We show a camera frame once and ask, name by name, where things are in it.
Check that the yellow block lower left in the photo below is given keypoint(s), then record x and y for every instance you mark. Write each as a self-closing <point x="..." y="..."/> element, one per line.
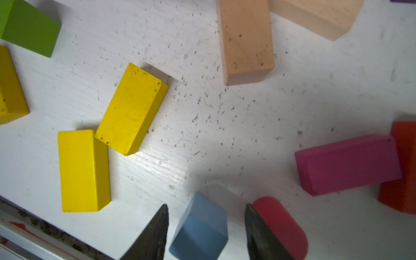
<point x="13" y="103"/>

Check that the beige wooden block upright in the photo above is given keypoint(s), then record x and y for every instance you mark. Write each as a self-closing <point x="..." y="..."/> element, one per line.
<point x="246" y="41"/>

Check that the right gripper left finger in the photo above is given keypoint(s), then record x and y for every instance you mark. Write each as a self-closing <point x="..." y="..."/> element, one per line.
<point x="151" y="243"/>

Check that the beige numbered wooden block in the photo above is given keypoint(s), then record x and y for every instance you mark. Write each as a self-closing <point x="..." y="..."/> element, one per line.
<point x="328" y="18"/>

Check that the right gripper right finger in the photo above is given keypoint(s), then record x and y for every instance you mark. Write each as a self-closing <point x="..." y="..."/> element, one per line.
<point x="262" y="243"/>

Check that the magenta long block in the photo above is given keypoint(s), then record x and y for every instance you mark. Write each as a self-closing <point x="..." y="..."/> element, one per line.
<point x="366" y="160"/>

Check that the blue cube bottom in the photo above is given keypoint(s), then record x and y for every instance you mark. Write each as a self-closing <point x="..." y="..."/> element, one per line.
<point x="202" y="231"/>

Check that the yellow block middle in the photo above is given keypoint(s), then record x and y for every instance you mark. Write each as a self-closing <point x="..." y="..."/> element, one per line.
<point x="131" y="110"/>

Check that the magenta cylinder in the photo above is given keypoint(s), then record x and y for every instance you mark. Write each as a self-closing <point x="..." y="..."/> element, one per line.
<point x="283" y="226"/>

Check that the long yellow block bottom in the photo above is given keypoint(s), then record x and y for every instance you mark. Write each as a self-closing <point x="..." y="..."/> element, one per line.
<point x="84" y="171"/>

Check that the green cube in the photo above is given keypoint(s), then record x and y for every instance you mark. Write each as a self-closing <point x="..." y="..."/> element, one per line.
<point x="24" y="25"/>

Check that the purple cube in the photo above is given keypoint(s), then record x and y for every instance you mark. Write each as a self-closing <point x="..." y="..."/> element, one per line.
<point x="404" y="1"/>

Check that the red block right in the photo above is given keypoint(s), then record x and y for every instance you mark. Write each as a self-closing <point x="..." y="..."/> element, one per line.
<point x="401" y="194"/>

